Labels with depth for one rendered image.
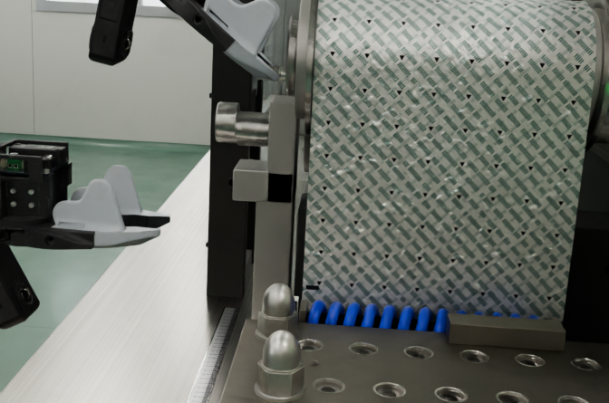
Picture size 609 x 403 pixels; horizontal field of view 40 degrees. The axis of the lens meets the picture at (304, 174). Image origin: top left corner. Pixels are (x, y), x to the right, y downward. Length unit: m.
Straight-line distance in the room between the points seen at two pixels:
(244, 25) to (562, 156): 0.30
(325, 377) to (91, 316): 0.50
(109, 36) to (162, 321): 0.42
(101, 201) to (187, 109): 5.74
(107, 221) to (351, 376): 0.25
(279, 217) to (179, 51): 5.62
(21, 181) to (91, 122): 5.92
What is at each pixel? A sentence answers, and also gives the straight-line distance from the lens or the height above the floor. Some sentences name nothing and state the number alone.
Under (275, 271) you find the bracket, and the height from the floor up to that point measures 1.03.
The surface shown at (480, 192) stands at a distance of 0.74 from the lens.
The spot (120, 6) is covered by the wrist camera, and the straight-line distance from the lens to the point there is 0.76.
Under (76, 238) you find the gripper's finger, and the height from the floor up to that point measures 1.09.
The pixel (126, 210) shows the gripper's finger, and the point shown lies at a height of 1.10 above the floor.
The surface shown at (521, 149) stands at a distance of 0.74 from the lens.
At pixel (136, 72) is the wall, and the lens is 6.51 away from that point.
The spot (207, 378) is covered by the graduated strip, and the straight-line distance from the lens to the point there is 0.92.
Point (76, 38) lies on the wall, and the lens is 6.62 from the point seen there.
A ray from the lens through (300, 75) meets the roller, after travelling 0.72.
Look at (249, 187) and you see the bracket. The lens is 0.81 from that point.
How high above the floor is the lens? 1.32
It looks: 13 degrees down
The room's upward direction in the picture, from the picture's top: 3 degrees clockwise
